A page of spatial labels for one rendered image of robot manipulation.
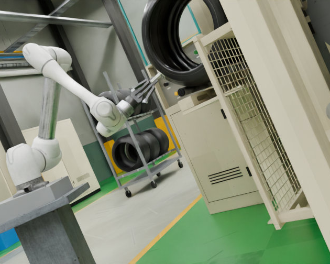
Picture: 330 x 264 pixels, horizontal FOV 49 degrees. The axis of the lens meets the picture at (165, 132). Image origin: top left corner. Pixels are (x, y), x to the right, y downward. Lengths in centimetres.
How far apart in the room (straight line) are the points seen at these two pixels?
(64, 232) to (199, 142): 120
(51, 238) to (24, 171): 40
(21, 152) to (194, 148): 127
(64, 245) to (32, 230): 19
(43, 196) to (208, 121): 127
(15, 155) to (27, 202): 29
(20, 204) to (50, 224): 19
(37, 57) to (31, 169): 62
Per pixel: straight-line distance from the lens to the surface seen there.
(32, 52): 209
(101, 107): 168
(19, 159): 216
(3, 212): 210
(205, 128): 266
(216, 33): 121
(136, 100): 190
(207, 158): 273
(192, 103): 186
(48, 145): 228
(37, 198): 202
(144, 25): 197
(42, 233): 213
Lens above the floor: 76
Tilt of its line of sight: level
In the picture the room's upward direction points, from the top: 24 degrees counter-clockwise
